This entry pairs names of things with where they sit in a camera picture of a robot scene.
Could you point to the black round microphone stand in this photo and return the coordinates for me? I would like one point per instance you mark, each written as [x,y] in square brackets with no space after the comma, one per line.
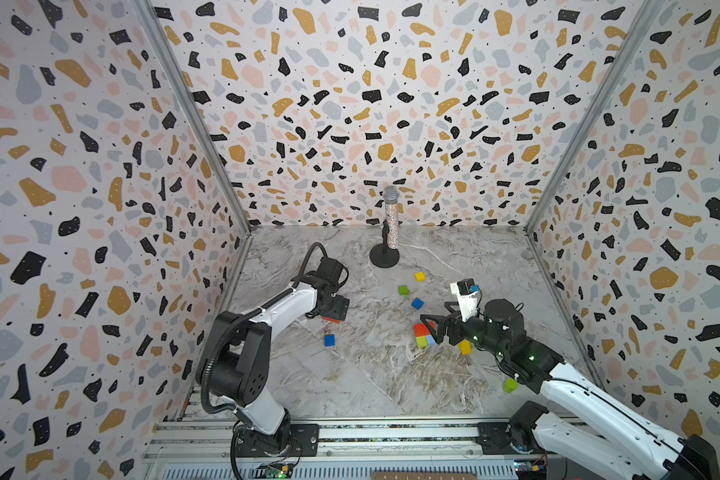
[382,255]

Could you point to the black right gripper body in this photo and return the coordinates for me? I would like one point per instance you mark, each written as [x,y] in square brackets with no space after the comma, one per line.
[451,327]

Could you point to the corner aluminium post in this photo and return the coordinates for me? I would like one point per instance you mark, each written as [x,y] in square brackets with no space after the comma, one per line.
[643,20]
[163,52]

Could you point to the left corner aluminium post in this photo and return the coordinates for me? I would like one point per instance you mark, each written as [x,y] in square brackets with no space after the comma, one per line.
[163,52]

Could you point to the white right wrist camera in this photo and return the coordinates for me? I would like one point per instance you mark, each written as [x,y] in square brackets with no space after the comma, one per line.
[468,297]

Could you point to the red rectangular wood block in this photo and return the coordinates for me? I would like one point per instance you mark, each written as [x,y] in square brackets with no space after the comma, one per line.
[421,330]

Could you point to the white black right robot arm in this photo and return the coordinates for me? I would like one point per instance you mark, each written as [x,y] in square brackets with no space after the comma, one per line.
[617,443]

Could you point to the lime green wood cylinder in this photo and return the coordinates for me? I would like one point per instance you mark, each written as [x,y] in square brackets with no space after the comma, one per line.
[509,385]

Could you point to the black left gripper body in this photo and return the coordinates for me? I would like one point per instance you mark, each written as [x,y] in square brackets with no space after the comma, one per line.
[335,308]

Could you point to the yellow rectangular wood block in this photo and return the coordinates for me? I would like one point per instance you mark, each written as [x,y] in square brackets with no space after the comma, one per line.
[465,347]

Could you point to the right corner aluminium post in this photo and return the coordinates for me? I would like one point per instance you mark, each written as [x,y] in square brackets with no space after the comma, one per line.
[643,20]

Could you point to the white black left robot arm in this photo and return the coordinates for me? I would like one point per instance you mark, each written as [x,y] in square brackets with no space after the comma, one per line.
[233,369]

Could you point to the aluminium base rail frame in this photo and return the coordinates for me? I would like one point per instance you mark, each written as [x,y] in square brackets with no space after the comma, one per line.
[386,448]

